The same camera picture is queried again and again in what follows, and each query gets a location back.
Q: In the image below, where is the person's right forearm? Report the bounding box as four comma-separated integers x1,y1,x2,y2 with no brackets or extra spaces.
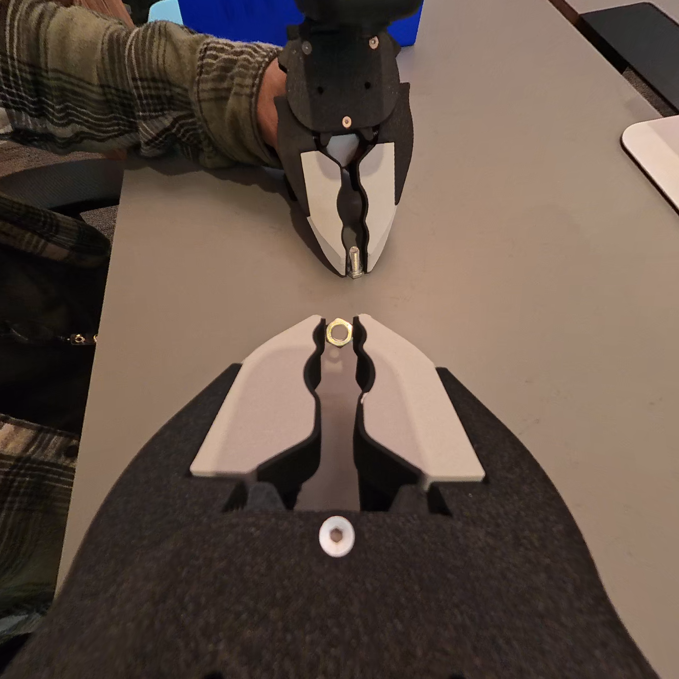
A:
0,413,81,624

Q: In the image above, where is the person's left forearm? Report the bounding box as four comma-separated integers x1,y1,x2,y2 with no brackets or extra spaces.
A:
0,0,284,170

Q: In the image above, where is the light blue object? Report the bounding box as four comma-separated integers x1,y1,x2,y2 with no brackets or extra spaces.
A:
147,0,185,25

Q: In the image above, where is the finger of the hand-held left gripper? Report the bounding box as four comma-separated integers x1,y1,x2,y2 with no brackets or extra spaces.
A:
300,149,351,278
353,140,397,275

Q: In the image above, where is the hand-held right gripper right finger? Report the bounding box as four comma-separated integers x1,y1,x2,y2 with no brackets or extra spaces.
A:
351,313,487,511

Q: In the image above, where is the person's left hand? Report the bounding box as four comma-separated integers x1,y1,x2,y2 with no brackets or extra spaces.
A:
256,57,290,160

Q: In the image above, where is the blue box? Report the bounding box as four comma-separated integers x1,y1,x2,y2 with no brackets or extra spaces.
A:
180,0,425,50

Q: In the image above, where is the white monitor stand base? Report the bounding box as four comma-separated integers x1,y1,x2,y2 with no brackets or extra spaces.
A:
621,116,679,214

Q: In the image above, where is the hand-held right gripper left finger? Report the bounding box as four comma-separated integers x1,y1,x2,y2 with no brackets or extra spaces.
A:
189,314,325,510

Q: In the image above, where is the black flat panel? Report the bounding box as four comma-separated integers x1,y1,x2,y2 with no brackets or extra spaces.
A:
578,2,679,115

